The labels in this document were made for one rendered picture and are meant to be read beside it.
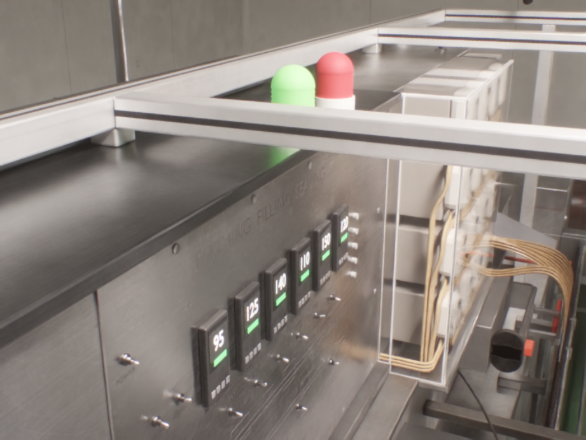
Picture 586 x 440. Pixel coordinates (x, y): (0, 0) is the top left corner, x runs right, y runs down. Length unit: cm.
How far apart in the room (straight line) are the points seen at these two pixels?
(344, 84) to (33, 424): 68
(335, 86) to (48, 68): 362
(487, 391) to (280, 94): 132
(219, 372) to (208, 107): 29
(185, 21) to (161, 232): 521
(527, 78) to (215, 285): 532
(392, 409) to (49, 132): 84
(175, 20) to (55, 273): 517
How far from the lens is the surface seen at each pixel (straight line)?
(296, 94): 92
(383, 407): 137
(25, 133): 78
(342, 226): 107
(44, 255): 58
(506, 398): 204
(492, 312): 178
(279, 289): 88
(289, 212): 90
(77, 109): 83
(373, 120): 73
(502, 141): 70
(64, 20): 469
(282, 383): 99
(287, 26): 647
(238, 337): 82
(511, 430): 164
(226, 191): 70
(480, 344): 174
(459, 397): 202
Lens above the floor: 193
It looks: 20 degrees down
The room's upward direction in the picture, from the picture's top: straight up
